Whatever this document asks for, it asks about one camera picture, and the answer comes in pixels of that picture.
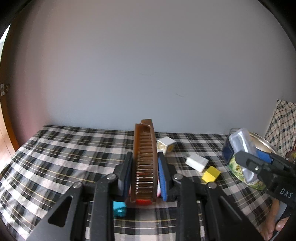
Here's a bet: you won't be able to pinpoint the white toy brick sun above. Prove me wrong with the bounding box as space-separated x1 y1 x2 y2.
157 137 176 155

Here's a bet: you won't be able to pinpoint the wooden door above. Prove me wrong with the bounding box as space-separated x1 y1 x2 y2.
1 25 20 171

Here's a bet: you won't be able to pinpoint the person's hand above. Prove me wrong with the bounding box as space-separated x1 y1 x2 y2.
260 199 289 240

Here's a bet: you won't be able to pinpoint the plaid pillow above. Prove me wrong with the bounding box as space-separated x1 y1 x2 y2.
264 99 295 157

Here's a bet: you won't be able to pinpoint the yellow cube block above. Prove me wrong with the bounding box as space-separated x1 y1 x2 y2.
201 166 221 183

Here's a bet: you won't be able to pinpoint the round cookie tin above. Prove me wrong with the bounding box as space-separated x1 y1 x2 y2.
222 132 279 190

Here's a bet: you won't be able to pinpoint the white charger plug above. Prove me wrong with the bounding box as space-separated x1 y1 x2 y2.
185 153 209 173

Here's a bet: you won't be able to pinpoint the brown wooden comb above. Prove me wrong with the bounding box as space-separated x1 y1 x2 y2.
129 118 159 203

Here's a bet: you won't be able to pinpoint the clear plastic case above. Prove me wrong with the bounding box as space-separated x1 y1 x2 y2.
228 128 257 184

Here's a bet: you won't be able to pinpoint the teal toy brick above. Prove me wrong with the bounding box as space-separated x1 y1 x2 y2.
113 201 127 217

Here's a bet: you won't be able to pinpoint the black white plaid cloth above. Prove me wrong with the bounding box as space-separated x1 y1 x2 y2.
1 125 272 240

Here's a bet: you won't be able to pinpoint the red white tape roll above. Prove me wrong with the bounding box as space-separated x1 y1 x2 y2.
129 181 161 205

